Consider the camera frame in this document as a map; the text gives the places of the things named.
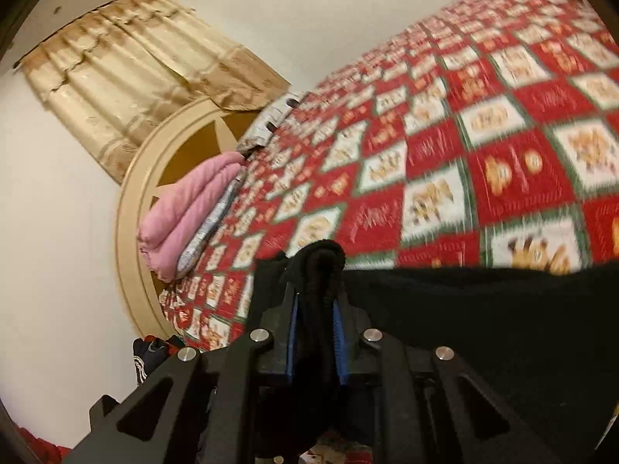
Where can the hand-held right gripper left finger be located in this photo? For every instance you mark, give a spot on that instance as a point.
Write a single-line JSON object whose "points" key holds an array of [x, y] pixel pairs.
{"points": [[291, 343]]}

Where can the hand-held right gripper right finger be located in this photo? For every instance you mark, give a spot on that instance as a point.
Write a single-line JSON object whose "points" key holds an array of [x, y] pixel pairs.
{"points": [[341, 348]]}

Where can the black pants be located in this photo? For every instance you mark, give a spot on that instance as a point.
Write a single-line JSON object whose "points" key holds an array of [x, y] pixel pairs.
{"points": [[483, 328]]}

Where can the dark printed garment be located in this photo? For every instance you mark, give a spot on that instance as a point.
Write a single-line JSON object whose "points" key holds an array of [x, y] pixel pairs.
{"points": [[150, 355]]}

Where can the grey patterned folded quilt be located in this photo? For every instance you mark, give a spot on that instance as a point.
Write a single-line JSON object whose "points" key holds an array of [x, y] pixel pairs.
{"points": [[213, 217]]}

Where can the pink folded blanket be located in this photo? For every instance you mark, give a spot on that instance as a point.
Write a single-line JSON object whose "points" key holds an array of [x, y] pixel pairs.
{"points": [[186, 212]]}

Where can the cream and brown headboard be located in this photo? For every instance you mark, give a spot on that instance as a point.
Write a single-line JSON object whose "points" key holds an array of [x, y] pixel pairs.
{"points": [[140, 203]]}

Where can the red patchwork printed bed cover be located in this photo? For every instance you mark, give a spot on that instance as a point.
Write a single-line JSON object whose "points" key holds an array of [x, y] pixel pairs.
{"points": [[435, 154]]}

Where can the grey patterned pillow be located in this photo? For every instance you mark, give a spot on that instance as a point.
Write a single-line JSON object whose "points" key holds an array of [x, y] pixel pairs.
{"points": [[271, 121]]}

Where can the red cloth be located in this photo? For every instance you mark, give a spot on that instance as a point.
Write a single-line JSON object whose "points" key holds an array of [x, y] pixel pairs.
{"points": [[41, 447]]}

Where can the beige patterned curtain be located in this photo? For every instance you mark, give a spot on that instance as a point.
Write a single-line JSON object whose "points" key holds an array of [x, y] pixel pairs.
{"points": [[130, 82]]}

